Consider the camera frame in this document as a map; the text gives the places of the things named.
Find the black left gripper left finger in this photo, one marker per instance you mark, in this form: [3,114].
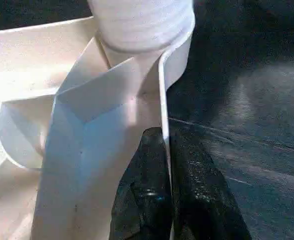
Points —
[146,200]

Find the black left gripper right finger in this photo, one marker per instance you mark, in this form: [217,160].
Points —
[201,200]

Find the white plastic table top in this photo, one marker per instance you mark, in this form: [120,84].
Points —
[87,125]

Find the white plastic table leg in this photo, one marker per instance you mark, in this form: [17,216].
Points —
[137,22]

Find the black work mat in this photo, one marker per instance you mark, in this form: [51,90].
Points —
[246,125]

